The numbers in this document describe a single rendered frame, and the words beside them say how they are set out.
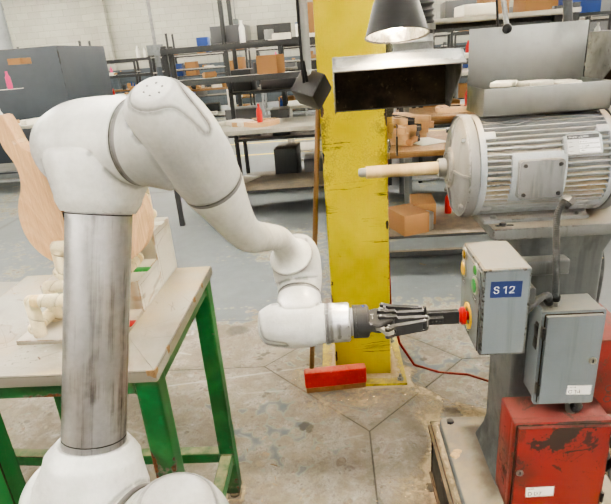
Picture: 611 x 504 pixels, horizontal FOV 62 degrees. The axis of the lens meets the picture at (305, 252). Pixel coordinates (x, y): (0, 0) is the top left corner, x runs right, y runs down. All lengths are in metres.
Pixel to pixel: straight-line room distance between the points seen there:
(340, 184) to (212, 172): 1.52
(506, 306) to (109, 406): 0.77
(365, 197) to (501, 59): 1.02
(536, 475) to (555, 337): 0.41
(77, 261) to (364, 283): 1.73
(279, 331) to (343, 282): 1.28
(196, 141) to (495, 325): 0.72
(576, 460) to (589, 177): 0.74
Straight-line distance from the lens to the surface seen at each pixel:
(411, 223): 3.58
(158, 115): 0.70
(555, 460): 1.59
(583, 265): 1.44
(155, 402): 1.25
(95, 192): 0.81
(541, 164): 1.27
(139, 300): 1.44
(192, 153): 0.72
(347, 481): 2.16
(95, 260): 0.83
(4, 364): 1.40
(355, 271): 2.37
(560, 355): 1.42
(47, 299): 1.37
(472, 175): 1.24
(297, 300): 1.15
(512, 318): 1.14
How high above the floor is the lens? 1.55
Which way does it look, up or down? 21 degrees down
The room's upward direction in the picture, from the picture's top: 5 degrees counter-clockwise
